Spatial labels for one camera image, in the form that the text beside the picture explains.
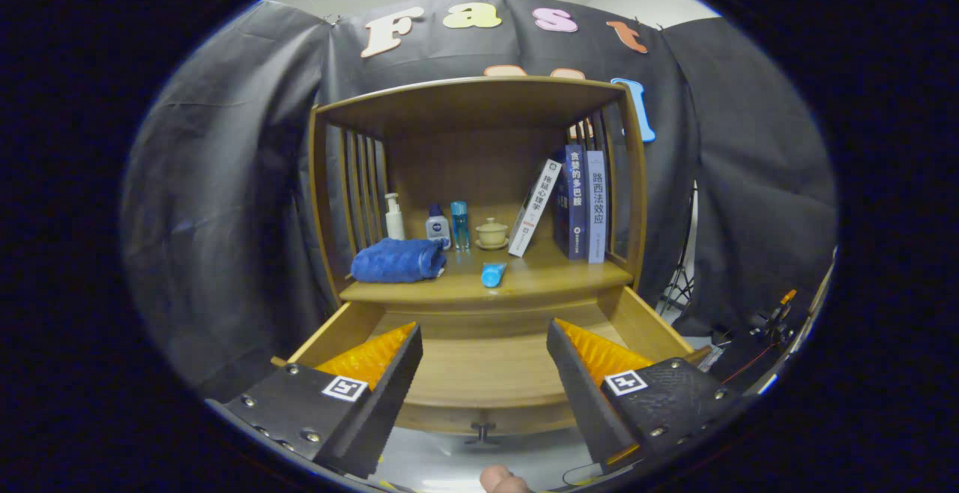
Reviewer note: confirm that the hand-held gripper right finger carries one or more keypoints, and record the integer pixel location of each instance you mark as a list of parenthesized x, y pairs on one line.
[(584, 403)]

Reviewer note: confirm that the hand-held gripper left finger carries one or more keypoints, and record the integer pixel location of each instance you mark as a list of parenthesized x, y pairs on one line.
[(389, 403)]

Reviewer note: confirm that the wooden drawer with black knob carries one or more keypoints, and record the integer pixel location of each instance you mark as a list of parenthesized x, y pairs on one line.
[(487, 373)]

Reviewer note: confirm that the blue tube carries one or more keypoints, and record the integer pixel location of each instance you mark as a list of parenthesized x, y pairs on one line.
[(493, 276)]

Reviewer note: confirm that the wooden countertop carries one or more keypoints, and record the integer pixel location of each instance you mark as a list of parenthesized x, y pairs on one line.
[(547, 276)]

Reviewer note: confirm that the wooden cabinet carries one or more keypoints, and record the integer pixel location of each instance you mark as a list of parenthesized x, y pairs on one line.
[(464, 171)]

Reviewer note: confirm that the blue folded towel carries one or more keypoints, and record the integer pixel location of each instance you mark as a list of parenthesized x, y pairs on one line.
[(397, 262)]

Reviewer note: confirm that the black tripod stand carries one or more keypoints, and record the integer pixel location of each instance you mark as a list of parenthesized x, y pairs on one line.
[(680, 283)]

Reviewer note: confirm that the white bottle with blue cap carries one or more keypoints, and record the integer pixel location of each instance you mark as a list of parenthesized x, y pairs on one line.
[(438, 232)]

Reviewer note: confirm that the white pump bottle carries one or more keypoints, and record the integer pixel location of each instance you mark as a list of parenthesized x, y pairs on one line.
[(395, 225)]

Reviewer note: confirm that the thin dark navy book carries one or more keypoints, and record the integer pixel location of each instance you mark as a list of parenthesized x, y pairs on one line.
[(560, 219)]

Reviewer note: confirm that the clear blue bottle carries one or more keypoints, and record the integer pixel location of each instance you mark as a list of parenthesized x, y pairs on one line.
[(460, 227)]

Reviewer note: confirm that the beige lidded teacup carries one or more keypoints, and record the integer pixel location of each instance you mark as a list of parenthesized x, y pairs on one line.
[(492, 234)]

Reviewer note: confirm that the pale lavender book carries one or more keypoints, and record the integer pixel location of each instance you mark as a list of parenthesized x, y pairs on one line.
[(596, 208)]

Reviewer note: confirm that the dark blue book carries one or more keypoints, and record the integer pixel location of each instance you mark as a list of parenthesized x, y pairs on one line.
[(577, 204)]

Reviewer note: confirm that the white leaning book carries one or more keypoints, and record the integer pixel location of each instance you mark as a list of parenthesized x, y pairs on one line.
[(536, 204)]

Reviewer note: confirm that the black clamp with orange tip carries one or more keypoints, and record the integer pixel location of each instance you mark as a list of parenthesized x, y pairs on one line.
[(772, 321)]

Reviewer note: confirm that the black backdrop cloth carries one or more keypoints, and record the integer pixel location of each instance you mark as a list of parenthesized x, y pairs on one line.
[(225, 201)]

